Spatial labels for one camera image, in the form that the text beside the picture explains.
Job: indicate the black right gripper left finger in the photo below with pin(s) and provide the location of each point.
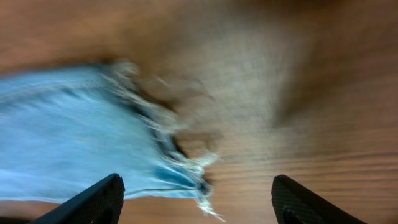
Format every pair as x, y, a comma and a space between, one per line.
99, 204

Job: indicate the light blue denim jeans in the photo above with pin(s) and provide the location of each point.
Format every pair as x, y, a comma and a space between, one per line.
64, 129

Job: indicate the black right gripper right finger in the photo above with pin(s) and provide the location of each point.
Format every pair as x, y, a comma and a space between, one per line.
295, 204

